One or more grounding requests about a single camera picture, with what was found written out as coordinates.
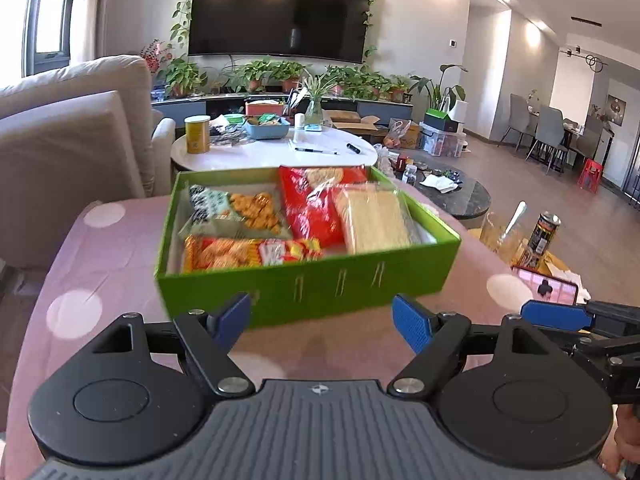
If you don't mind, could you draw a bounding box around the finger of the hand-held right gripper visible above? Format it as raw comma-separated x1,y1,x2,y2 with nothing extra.
520,300,640,336

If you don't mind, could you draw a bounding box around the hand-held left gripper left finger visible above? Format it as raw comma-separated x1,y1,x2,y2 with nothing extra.
97,292,256,398

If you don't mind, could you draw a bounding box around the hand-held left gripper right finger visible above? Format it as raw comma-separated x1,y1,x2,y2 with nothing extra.
387,294,576,398

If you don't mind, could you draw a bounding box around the red noodle crisp packet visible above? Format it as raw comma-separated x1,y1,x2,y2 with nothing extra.
183,236,262,273

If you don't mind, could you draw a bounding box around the green cardboard box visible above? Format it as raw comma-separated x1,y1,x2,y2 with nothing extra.
154,164,462,330

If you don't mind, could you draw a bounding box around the green cracker snack packet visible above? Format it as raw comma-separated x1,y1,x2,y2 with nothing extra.
178,185,294,242

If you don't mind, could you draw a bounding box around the clear biscuit packet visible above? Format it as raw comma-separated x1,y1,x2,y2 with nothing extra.
331,182,424,255

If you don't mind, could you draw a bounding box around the plain red snack bag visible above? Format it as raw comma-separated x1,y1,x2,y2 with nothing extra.
277,165,371,249

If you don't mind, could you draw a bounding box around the person's right hand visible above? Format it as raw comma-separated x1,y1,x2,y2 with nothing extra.
612,402,640,477

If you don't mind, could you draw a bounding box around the smartphone with pink screen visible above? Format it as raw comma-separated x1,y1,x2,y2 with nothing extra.
512,264,582,304

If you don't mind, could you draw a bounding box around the black and yellow can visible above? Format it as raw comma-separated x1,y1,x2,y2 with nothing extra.
526,211,562,267

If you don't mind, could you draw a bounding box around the glass with spoon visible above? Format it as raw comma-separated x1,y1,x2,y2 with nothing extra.
481,201,529,262

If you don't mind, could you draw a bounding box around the pink polka dot tablecloth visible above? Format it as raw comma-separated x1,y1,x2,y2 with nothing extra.
0,195,640,480

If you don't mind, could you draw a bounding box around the dark round side table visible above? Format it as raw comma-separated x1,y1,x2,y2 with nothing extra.
394,161,492,219

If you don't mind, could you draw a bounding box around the red plastic stool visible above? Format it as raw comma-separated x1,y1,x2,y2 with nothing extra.
577,158,604,194

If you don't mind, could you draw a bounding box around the white oval coffee table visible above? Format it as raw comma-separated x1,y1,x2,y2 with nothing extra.
171,124,379,175

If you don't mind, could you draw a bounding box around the grey dining chair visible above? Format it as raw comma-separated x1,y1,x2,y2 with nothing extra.
526,104,569,174
499,92,537,150

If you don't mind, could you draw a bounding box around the dining table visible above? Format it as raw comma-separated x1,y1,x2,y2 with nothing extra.
561,121,617,171

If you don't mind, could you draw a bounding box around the clear storage bin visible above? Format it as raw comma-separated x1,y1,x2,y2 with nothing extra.
419,122,464,158

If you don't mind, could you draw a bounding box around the yellow round canister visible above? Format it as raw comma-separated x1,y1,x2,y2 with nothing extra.
184,115,212,155

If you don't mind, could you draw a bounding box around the blue plastic basket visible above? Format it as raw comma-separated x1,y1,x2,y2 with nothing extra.
243,116,291,140

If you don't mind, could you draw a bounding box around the green and black box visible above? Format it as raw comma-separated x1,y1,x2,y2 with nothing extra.
423,109,462,134

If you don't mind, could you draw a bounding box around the open cardboard box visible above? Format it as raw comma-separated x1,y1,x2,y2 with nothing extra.
323,109,382,144

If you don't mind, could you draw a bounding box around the orange tissue box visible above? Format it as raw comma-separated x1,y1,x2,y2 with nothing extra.
244,101,287,117

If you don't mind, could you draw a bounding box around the dark grey television cabinet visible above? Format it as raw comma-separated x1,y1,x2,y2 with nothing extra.
150,94,415,123

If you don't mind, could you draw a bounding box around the glass vase with plant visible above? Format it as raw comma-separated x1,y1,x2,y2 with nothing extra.
299,72,347,129

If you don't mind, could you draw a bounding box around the beige armchair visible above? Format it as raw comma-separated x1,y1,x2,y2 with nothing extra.
0,55,177,270

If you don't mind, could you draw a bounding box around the large leaf floor plant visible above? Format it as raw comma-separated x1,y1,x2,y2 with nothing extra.
410,63,469,114

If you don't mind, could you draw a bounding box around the row of potted plants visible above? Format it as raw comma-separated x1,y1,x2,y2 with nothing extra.
159,57,413,103

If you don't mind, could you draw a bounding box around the black ceiling track light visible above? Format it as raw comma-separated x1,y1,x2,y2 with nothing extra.
559,15,609,72

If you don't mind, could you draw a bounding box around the red flower plant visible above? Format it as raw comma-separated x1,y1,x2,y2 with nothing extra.
139,39,172,75

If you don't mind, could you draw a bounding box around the black framed window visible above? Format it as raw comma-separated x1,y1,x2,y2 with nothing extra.
22,0,84,79

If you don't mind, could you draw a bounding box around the framed wall picture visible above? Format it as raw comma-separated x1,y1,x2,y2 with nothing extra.
605,93,627,126

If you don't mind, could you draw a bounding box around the black wall television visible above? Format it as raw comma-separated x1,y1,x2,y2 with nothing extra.
187,0,375,65

